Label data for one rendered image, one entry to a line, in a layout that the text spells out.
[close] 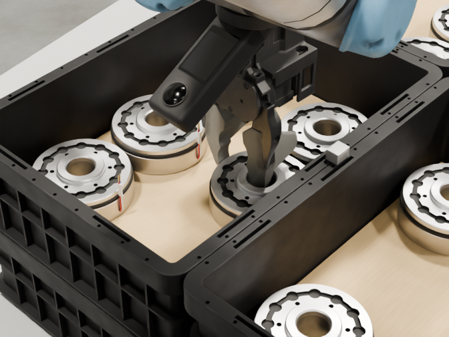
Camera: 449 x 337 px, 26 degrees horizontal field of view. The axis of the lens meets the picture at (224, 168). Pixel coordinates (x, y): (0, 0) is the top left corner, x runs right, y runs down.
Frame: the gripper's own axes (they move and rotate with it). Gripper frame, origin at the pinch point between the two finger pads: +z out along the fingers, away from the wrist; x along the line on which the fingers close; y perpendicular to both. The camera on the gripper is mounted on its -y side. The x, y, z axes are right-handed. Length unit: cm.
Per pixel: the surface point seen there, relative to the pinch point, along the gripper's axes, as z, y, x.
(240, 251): -8.0, -12.9, -13.3
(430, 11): 2.0, 43.0, 7.2
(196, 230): 2.0, -6.9, -1.5
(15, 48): 85, 64, 151
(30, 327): 15.0, -20.7, 10.0
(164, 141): -1.0, -2.3, 8.3
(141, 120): -1.7, -2.2, 12.0
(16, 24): 85, 72, 161
